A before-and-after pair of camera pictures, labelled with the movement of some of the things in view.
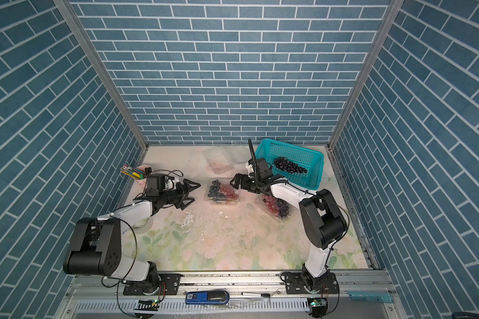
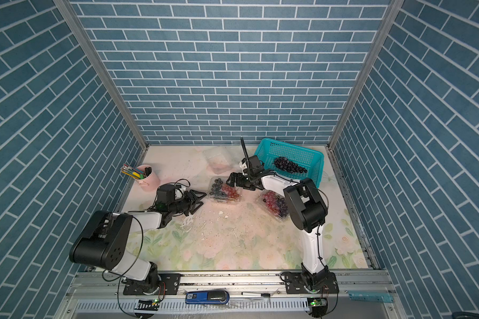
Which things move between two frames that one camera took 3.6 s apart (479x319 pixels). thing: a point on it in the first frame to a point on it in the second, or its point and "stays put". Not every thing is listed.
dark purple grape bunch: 283,207 stays put
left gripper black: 181,191 to 191,203
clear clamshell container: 277,209 stays put
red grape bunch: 229,190 stays put
